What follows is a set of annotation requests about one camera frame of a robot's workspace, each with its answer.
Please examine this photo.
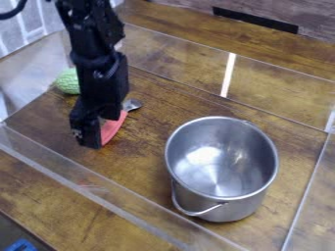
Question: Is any pink handled metal spoon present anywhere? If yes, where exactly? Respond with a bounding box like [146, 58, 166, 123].
[100, 98, 143, 145]

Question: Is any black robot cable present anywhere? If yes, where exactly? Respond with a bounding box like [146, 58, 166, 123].
[0, 0, 29, 21]

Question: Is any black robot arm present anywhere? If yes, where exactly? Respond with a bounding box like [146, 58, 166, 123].
[55, 0, 129, 149]

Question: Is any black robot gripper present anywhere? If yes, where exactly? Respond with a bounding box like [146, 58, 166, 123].
[69, 52, 129, 149]

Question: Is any blue object at corner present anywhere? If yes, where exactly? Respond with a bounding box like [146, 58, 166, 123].
[4, 239, 37, 251]

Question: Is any stainless steel pot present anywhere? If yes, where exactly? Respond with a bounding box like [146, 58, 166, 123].
[166, 116, 279, 223]

